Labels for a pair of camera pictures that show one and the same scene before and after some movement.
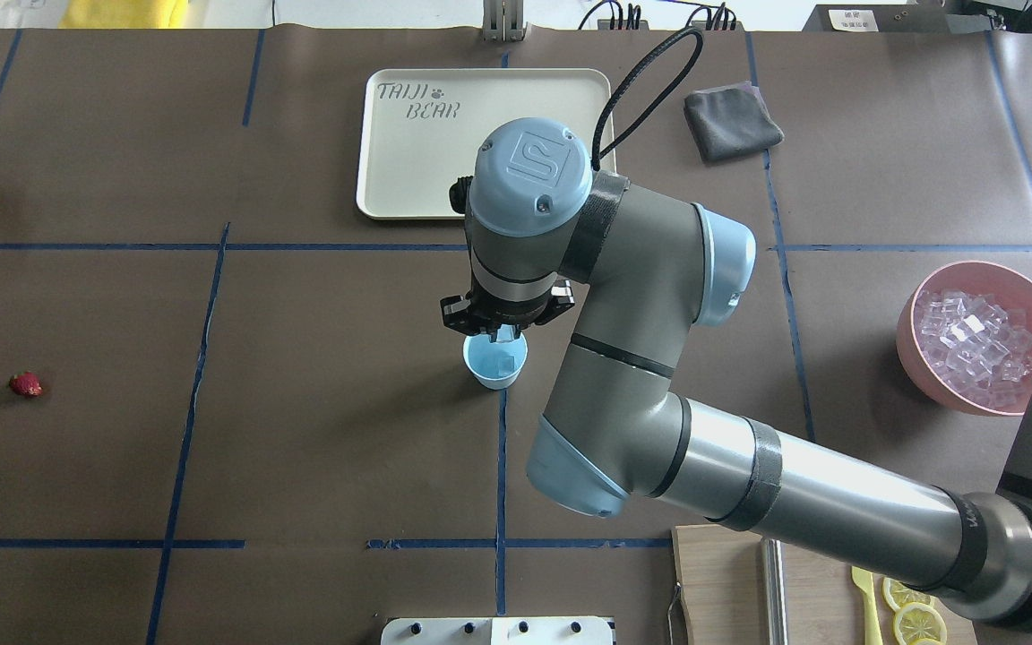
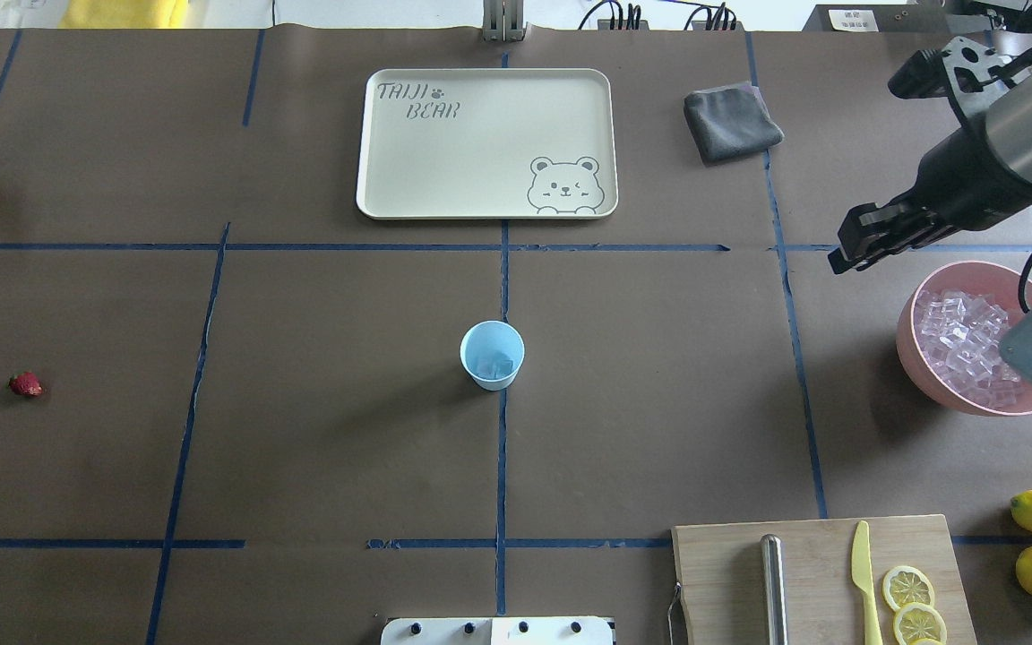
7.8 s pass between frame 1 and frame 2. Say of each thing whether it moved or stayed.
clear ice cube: stayed
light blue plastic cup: stayed
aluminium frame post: stayed
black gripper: moved
